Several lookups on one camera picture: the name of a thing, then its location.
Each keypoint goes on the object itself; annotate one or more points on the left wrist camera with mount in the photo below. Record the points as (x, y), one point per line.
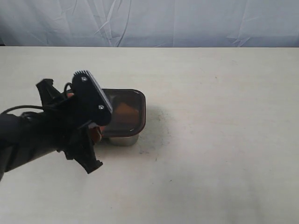
(93, 99)

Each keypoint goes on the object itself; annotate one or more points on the stainless steel lunch box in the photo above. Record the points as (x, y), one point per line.
(119, 141)

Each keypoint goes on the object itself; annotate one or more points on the yellow toy cheese wedge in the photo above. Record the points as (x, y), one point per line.
(124, 109)

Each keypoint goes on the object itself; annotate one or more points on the dark transparent lunch box lid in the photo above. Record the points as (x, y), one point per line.
(125, 126)

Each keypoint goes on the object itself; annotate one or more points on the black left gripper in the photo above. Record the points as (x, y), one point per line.
(70, 122)

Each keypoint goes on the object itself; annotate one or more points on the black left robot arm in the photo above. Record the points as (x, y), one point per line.
(27, 137)

